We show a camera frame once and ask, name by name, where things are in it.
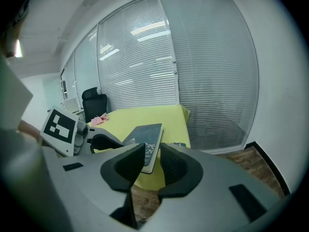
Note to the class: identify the white slatted appliance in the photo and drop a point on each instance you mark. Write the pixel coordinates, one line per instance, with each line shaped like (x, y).
(70, 104)

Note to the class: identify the wide white window blind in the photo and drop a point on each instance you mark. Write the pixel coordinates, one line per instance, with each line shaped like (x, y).
(137, 64)

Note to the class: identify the black office chair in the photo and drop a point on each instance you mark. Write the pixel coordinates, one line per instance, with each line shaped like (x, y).
(95, 105)

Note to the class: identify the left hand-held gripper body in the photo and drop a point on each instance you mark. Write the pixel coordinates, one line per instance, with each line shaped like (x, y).
(60, 129)

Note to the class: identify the yellow tablecloth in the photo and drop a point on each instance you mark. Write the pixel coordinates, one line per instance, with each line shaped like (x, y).
(144, 116)

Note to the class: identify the grey window blind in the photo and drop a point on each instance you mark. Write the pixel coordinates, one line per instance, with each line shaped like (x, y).
(212, 69)

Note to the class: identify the pink cloth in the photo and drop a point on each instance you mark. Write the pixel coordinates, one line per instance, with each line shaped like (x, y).
(99, 120)

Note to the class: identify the dark cover notebook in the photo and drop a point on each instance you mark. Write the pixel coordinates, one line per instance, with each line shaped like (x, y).
(147, 139)

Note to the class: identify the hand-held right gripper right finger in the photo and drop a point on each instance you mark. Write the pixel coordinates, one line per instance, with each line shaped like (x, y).
(176, 170)

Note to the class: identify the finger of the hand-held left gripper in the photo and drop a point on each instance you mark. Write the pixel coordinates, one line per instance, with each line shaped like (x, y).
(92, 148)
(108, 139)

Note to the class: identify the person's left forearm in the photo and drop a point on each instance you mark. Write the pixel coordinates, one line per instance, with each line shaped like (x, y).
(29, 129)

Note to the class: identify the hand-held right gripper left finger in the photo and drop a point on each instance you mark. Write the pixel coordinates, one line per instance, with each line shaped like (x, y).
(125, 170)

